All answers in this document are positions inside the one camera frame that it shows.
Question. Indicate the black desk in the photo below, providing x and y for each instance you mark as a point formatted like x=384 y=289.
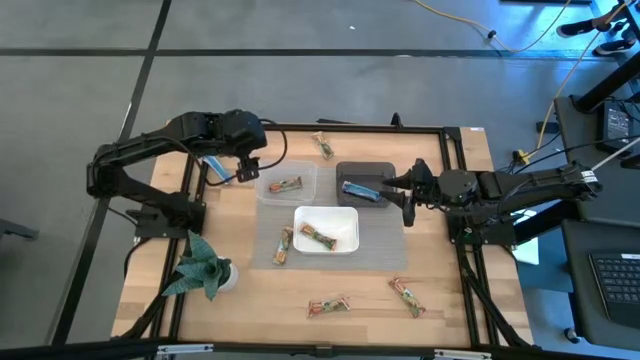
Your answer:
x=580 y=300

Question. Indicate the black desk leg bar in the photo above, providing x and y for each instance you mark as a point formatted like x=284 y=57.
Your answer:
x=605 y=87

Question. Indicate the yellow power plug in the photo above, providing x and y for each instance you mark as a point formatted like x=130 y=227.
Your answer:
x=521 y=157

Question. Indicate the black keyboard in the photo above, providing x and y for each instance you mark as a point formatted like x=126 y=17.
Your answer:
x=617 y=285

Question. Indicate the grey chair leg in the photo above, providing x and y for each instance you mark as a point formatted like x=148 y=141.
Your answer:
x=17 y=230

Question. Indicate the dark grey bin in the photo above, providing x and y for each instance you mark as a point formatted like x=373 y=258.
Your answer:
x=365 y=172

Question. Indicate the black power supply box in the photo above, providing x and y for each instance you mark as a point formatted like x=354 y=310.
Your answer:
x=615 y=125

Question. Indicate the clear plastic bin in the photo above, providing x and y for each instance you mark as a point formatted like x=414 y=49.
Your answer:
x=272 y=169

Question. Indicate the white plastic bin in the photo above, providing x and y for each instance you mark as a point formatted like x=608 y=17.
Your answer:
x=345 y=220

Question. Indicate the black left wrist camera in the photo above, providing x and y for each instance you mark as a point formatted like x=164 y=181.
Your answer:
x=248 y=170

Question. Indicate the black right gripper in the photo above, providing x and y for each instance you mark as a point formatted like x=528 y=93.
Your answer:
x=452 y=187

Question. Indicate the green artificial plant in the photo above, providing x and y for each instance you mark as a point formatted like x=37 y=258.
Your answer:
x=200 y=270

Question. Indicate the dark grey side table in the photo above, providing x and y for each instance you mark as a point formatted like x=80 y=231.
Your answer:
x=575 y=130

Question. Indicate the white plant pot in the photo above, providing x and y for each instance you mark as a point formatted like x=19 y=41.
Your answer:
x=231 y=277

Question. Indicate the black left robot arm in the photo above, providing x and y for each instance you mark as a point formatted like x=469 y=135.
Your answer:
x=150 y=140

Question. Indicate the green red granola bar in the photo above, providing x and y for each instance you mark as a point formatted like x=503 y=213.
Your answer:
x=327 y=306
x=318 y=236
x=407 y=297

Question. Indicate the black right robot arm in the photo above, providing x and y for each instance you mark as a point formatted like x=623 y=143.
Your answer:
x=525 y=187

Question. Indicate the person's shoe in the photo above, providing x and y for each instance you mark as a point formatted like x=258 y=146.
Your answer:
x=575 y=28
x=612 y=47

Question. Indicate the black aluminium table frame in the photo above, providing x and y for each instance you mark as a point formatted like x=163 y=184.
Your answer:
x=350 y=128

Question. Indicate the green orange granola bar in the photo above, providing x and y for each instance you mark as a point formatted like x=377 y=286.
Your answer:
x=323 y=145
x=285 y=185
x=283 y=245

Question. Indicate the grey mesh mat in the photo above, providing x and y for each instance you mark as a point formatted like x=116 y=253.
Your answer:
x=380 y=245

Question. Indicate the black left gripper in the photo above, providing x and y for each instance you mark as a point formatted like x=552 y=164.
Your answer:
x=245 y=132

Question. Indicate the blue granola bar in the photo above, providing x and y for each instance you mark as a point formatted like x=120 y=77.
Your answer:
x=216 y=167
x=361 y=191

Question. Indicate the black beam with silver brackets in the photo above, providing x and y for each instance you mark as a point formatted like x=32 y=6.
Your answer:
x=320 y=351

